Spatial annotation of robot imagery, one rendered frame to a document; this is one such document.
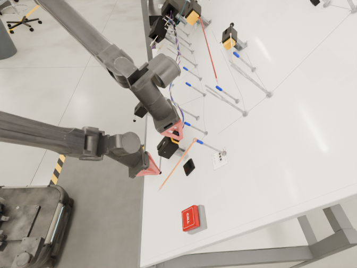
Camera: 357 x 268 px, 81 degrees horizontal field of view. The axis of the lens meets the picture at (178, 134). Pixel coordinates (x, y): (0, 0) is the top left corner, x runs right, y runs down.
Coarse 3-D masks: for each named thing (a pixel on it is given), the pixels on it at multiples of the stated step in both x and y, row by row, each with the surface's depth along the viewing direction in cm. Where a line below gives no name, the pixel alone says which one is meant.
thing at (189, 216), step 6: (186, 210) 52; (192, 210) 51; (186, 216) 51; (192, 216) 50; (198, 216) 50; (186, 222) 51; (192, 222) 49; (198, 222) 49; (186, 228) 50; (192, 228) 49
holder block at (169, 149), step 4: (164, 140) 63; (168, 140) 62; (160, 144) 64; (164, 144) 63; (168, 144) 61; (172, 144) 62; (160, 148) 63; (164, 148) 62; (168, 148) 62; (172, 148) 63; (176, 148) 63; (160, 152) 63; (168, 152) 63; (172, 152) 64; (164, 156) 64; (168, 156) 64
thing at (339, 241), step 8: (328, 208) 65; (336, 208) 64; (328, 216) 65; (336, 216) 62; (344, 216) 62; (336, 224) 62; (344, 224) 61; (336, 232) 62; (344, 232) 59; (352, 232) 59; (320, 240) 69; (328, 240) 65; (336, 240) 62; (344, 240) 59; (352, 240) 58; (312, 248) 73; (320, 248) 69; (328, 248) 65; (336, 248) 62; (344, 248) 62; (320, 256) 70
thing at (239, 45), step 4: (232, 24) 65; (228, 28) 61; (232, 28) 61; (224, 32) 62; (228, 32) 61; (232, 32) 61; (236, 32) 62; (224, 36) 62; (228, 36) 60; (232, 36) 60; (236, 36) 62; (224, 40) 61; (236, 40) 61; (240, 40) 64; (236, 44) 65; (240, 44) 63; (244, 44) 64; (236, 48) 65; (240, 48) 65; (236, 52) 66
